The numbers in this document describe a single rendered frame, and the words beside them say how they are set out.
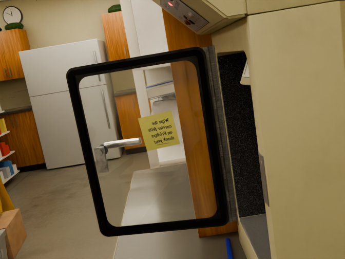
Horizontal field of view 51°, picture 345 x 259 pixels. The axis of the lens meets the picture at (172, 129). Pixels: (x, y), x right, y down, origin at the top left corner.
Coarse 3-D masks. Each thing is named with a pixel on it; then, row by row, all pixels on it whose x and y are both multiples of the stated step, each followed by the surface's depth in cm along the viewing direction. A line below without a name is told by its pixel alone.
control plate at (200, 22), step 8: (160, 0) 64; (168, 0) 57; (176, 0) 53; (168, 8) 66; (176, 8) 60; (184, 8) 55; (176, 16) 69; (200, 16) 52; (192, 24) 64; (200, 24) 58
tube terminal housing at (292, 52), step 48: (288, 0) 42; (336, 0) 43; (240, 48) 49; (288, 48) 43; (336, 48) 44; (288, 96) 44; (336, 96) 45; (288, 144) 46; (336, 144) 46; (288, 192) 47; (336, 192) 47; (240, 240) 81; (288, 240) 48; (336, 240) 48
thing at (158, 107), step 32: (160, 64) 75; (192, 64) 74; (96, 96) 78; (128, 96) 77; (160, 96) 76; (192, 96) 76; (96, 128) 80; (128, 128) 79; (160, 128) 78; (192, 128) 77; (128, 160) 80; (160, 160) 80; (192, 160) 79; (128, 192) 82; (160, 192) 81; (192, 192) 80; (128, 224) 84
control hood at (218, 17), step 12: (156, 0) 68; (180, 0) 51; (192, 0) 46; (204, 0) 42; (216, 0) 42; (228, 0) 42; (240, 0) 42; (168, 12) 72; (204, 12) 48; (216, 12) 43; (228, 12) 42; (240, 12) 42; (216, 24) 51
